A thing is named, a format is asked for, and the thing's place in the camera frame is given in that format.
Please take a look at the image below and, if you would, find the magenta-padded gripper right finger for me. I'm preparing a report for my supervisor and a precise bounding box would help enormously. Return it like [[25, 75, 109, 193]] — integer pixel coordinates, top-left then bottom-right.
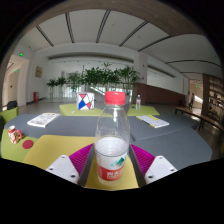
[[128, 143, 179, 188]]

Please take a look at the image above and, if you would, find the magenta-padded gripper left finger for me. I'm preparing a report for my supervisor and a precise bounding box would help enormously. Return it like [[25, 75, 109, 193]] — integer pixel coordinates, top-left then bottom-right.
[[45, 143, 97, 188]]

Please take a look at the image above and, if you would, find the clear red-capped water bottle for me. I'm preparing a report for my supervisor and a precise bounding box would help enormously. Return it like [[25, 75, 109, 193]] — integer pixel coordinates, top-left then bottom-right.
[[94, 91, 131, 187]]

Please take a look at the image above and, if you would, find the small clear water bottle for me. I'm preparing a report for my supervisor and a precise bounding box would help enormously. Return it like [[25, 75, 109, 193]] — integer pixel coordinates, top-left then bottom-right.
[[135, 94, 142, 111]]

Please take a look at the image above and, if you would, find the flat round red coaster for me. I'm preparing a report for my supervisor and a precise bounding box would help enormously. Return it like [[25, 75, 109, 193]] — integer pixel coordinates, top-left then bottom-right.
[[21, 139, 35, 150]]

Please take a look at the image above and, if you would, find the yellow-edged booklet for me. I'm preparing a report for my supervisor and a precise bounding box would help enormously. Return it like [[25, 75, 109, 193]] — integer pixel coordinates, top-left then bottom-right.
[[135, 114, 170, 129]]

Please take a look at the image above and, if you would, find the open printed magazine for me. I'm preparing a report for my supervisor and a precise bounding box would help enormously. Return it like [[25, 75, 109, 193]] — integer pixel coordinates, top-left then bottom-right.
[[26, 112, 61, 129]]

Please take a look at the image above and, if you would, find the red and white mug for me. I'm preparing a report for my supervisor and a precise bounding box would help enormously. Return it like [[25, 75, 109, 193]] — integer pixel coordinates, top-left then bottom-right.
[[7, 125, 23, 145]]

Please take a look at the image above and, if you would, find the long wooden bench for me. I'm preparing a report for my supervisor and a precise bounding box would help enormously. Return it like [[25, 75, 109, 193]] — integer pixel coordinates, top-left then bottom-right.
[[174, 105, 224, 133]]

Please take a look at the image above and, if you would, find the white red blue polyhedron box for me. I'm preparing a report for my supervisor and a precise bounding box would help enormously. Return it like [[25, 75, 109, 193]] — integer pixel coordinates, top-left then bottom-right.
[[76, 92, 96, 111]]

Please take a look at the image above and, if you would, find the person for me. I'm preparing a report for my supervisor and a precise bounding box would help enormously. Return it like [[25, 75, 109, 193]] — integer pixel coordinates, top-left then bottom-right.
[[188, 92, 195, 110]]

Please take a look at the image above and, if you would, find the green cube seat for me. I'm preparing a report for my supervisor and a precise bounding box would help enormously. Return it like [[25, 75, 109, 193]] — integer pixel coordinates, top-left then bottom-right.
[[0, 106, 20, 125]]

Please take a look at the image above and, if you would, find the black bag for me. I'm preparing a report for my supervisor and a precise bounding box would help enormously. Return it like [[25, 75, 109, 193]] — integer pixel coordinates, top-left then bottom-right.
[[6, 100, 19, 110]]

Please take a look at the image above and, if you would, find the wooden shelf unit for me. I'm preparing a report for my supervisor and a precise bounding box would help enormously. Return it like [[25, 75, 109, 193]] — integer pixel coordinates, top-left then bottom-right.
[[201, 73, 224, 124]]

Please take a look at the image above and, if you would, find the row of green potted plants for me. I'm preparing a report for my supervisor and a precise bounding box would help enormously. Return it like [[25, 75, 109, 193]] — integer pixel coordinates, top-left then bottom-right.
[[46, 63, 141, 96]]

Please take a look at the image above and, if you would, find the framed wall picture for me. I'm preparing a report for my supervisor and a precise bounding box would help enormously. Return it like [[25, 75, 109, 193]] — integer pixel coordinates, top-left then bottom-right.
[[34, 65, 44, 79]]

